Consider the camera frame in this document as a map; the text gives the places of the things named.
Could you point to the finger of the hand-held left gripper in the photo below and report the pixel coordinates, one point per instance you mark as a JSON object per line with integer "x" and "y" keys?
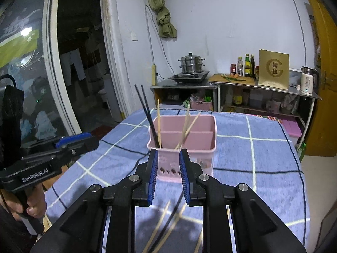
{"x": 73, "y": 140}
{"x": 84, "y": 147}

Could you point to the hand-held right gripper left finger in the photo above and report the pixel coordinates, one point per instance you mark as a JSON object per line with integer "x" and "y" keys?
{"x": 152, "y": 176}

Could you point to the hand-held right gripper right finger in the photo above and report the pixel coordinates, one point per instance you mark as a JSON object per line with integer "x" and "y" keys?
{"x": 185, "y": 176}

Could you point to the pink plastic utensil basket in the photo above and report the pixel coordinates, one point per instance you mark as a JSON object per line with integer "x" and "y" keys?
{"x": 200, "y": 142}

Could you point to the wooden chopstick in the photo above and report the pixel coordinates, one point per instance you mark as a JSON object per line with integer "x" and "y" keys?
{"x": 198, "y": 243}
{"x": 188, "y": 130}
{"x": 158, "y": 225}
{"x": 184, "y": 125}
{"x": 177, "y": 220}
{"x": 158, "y": 121}

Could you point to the black chopstick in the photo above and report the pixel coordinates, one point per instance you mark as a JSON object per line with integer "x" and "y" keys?
{"x": 146, "y": 113}
{"x": 150, "y": 110}
{"x": 171, "y": 224}

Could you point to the person's left hand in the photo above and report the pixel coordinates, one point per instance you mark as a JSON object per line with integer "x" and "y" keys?
{"x": 36, "y": 203}

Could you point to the small pink basket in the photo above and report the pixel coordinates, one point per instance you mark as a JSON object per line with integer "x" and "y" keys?
{"x": 201, "y": 105}

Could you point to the blue plaid tablecloth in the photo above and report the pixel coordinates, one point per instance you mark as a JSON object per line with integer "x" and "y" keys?
{"x": 263, "y": 150}

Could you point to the metal stove table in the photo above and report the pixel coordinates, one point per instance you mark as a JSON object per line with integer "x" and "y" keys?
{"x": 168, "y": 85}

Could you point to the glass sliding door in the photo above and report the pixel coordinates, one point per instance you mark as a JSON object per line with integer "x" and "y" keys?
{"x": 26, "y": 58}

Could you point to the yellow label oil bottle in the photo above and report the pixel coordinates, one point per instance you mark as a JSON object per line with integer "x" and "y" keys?
{"x": 237, "y": 96}

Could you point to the black cooktop stove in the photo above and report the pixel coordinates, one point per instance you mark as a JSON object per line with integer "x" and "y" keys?
{"x": 191, "y": 77}

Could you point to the yellow power strip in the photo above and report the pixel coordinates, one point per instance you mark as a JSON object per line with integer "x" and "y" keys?
{"x": 154, "y": 75}

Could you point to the wooden cutting board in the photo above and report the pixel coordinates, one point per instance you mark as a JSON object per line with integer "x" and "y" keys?
{"x": 218, "y": 80}

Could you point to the green onion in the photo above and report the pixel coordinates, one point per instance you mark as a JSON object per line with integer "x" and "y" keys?
{"x": 227, "y": 78}

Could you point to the orange carrot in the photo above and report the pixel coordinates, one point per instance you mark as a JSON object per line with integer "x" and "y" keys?
{"x": 234, "y": 76}

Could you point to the stainless steel steamer pot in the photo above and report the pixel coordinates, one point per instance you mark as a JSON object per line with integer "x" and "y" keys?
{"x": 191, "y": 63}

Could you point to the pink storage box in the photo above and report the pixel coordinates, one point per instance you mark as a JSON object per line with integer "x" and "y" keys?
{"x": 292, "y": 129}

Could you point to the red sauce jar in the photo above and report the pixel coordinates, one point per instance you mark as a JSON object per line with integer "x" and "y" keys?
{"x": 257, "y": 72}
{"x": 233, "y": 69}

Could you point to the green plastic bottle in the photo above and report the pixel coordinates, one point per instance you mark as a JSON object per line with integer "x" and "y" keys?
{"x": 302, "y": 152}

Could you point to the green bottle with yellow label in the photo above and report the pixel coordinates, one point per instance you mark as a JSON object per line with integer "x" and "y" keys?
{"x": 247, "y": 67}

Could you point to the dark sauce bottle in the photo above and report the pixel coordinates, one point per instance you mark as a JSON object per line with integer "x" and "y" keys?
{"x": 252, "y": 67}

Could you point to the metal shelf table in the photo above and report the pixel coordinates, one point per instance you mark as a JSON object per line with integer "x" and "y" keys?
{"x": 289, "y": 92}

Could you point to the gold paper gift bag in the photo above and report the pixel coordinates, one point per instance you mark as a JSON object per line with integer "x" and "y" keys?
{"x": 273, "y": 69}

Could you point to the white electric kettle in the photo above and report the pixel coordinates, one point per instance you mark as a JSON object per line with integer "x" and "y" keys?
{"x": 308, "y": 83}

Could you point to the green knotted curtain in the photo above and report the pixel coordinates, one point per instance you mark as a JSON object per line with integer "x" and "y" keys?
{"x": 163, "y": 13}

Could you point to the yellow wooden door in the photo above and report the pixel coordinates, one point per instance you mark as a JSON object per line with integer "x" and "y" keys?
{"x": 325, "y": 84}

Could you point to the white wall switch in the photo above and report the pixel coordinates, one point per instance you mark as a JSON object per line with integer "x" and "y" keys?
{"x": 134, "y": 37}

